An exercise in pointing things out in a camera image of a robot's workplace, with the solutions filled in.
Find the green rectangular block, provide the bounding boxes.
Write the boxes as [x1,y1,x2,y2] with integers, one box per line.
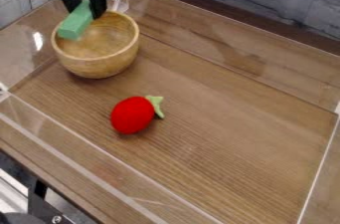
[58,0,94,40]

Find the clear acrylic tray wall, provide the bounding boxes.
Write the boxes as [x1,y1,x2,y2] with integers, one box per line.
[0,84,222,224]

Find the brown wooden bowl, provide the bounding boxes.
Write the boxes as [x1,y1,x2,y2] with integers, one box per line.
[51,11,140,79]

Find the black table leg bracket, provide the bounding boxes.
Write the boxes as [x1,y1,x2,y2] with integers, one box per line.
[0,179,78,224]

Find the clear acrylic corner stand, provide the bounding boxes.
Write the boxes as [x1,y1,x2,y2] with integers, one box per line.
[110,0,130,13]

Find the red plush strawberry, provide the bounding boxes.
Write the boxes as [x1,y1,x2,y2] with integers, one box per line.
[111,96,166,134]

